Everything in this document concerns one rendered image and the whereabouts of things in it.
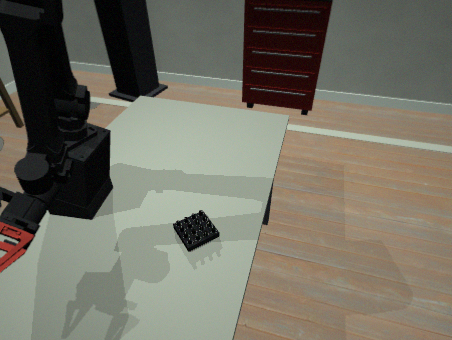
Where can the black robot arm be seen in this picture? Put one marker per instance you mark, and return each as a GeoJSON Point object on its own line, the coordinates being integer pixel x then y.
{"type": "Point", "coordinates": [40, 65]}

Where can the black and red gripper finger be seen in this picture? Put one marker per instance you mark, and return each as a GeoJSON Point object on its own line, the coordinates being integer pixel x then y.
{"type": "Point", "coordinates": [17, 234]}
{"type": "Point", "coordinates": [6, 247]}

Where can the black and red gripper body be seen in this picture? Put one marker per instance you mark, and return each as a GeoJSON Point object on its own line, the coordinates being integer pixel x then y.
{"type": "Point", "coordinates": [32, 218]}

